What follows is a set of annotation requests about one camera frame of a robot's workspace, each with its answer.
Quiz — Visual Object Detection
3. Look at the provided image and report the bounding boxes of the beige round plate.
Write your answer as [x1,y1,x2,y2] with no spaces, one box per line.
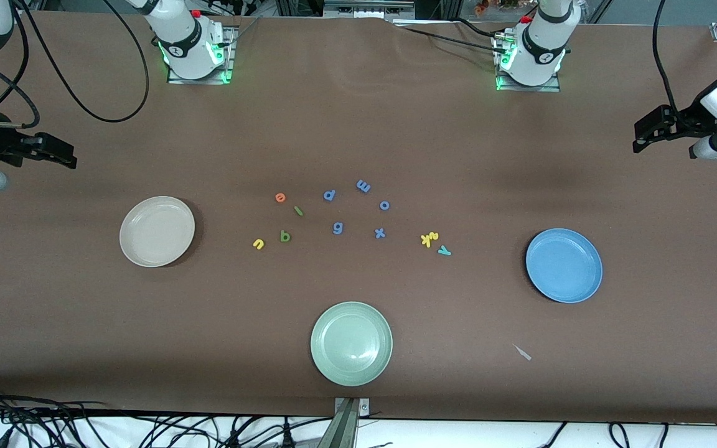
[119,196,196,268]

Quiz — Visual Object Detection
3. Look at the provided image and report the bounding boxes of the blue round plate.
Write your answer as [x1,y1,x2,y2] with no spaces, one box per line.
[525,228,603,304]

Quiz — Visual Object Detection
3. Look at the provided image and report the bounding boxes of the brown table cover sheet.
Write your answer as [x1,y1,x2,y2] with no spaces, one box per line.
[0,9,717,424]

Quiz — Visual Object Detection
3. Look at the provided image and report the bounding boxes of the pale green round plate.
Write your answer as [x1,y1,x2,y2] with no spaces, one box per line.
[310,301,393,387]

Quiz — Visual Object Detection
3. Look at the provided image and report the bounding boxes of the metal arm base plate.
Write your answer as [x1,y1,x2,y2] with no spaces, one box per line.
[167,25,236,85]
[494,31,562,93]

